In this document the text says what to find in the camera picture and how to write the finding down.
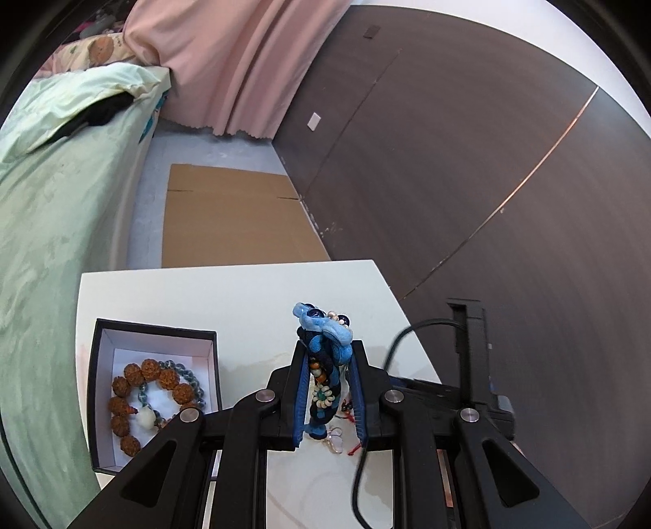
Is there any blue braided bracelet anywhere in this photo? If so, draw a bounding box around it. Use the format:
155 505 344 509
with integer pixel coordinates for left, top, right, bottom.
291 302 354 439

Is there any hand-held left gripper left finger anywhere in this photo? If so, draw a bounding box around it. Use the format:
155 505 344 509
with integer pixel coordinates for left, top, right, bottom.
66 341 311 529

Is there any red cord bracelet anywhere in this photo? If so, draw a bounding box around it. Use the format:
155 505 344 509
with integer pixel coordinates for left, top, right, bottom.
338 399 365 456

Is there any pink curtain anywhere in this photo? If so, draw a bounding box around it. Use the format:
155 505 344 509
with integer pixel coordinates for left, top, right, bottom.
125 0 352 138

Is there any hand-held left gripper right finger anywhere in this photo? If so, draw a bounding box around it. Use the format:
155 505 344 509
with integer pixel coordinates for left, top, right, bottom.
347 341 593 529

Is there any pale green duvet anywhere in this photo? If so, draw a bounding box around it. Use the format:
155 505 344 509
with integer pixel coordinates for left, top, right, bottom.
0 63 168 168

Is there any black cloth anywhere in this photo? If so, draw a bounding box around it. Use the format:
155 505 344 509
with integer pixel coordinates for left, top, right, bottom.
51 94 134 138

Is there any black jewelry box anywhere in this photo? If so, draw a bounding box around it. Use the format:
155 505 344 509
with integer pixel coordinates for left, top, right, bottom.
86 318 223 476

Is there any clear teal bead bracelet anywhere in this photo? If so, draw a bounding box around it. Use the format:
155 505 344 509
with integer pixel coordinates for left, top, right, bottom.
136 359 207 428

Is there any flat cardboard sheet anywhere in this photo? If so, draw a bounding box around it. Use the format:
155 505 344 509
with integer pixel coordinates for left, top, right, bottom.
162 164 331 268

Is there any green bed blanket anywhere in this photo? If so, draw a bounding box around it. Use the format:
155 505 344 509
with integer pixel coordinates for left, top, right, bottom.
0 94 153 509

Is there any brown seed bead bracelet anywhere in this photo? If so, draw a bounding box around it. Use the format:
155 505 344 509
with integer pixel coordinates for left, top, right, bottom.
107 358 199 456

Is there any bear print pillow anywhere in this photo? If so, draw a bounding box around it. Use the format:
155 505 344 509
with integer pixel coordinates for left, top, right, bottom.
35 33 133 77

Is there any pile of plush toys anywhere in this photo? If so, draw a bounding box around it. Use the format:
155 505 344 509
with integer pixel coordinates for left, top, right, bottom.
76 2 125 34

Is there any black cable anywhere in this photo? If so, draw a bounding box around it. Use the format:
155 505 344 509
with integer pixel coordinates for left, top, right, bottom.
351 318 461 529

